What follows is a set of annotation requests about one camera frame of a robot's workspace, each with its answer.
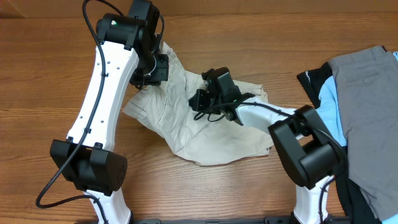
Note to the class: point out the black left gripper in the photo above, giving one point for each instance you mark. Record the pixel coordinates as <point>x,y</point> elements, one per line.
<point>162,74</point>

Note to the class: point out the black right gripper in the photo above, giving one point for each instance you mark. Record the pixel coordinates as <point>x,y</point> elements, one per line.
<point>199,98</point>

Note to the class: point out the beige khaki shorts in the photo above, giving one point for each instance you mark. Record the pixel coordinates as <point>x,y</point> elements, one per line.
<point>164,109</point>

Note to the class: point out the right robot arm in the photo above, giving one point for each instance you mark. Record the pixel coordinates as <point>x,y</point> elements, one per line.
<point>311,157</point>

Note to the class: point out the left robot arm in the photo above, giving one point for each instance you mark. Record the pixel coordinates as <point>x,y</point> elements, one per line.
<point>128,53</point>

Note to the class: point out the light blue garment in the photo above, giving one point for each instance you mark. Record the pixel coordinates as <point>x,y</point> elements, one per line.
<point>331,112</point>

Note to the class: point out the grey trousers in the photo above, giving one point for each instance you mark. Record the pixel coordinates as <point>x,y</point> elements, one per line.
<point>366,85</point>

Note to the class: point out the black garment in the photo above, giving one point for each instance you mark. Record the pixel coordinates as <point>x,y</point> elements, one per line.
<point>312,84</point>

